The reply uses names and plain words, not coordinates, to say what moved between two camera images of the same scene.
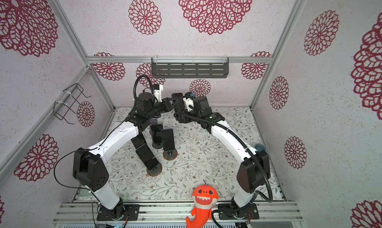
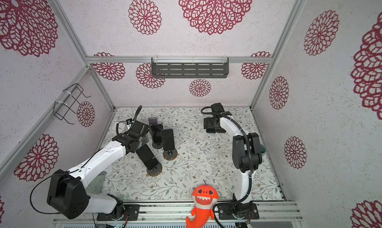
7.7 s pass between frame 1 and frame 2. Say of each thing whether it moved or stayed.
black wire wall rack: stayed
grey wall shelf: stayed
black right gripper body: moved
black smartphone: moved
